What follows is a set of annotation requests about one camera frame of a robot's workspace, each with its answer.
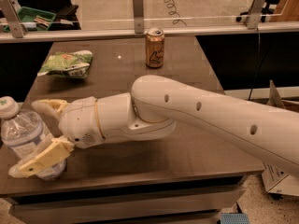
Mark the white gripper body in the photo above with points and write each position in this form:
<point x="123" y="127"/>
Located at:
<point x="79" y="121"/>

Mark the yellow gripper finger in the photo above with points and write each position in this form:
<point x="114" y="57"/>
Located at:
<point x="47" y="156"/>
<point x="51" y="111"/>

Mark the clear plastic water bottle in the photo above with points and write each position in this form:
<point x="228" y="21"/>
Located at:
<point x="23" y="131"/>

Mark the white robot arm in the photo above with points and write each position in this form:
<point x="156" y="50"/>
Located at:
<point x="151" y="109"/>

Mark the green jalapeno chip bag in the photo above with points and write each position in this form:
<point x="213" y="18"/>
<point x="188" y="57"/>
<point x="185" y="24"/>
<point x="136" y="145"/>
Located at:
<point x="67" y="64"/>

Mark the green plastic tray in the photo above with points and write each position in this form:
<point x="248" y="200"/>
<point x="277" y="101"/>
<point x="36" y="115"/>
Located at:
<point x="35" y="19"/>

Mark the gold soda can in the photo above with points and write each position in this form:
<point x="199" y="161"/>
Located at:
<point x="155" y="48"/>

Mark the grey drawer cabinet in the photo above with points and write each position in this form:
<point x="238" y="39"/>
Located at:
<point x="191" y="204"/>

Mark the blue perforated step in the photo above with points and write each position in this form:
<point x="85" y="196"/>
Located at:
<point x="234" y="219"/>

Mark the white cardboard box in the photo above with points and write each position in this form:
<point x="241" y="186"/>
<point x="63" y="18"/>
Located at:
<point x="275" y="181"/>

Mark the left metal bracket post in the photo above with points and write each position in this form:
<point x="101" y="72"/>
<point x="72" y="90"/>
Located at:
<point x="12" y="18"/>

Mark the metal bracket post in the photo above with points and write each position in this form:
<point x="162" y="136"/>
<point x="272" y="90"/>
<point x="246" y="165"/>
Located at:
<point x="138" y="12"/>
<point x="12" y="18"/>
<point x="255" y="13"/>

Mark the middle metal bracket post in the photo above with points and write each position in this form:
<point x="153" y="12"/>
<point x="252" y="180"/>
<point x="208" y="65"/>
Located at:
<point x="138" y="12"/>

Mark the right metal bracket post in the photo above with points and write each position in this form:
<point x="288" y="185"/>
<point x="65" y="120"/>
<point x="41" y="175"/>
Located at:
<point x="255" y="13"/>

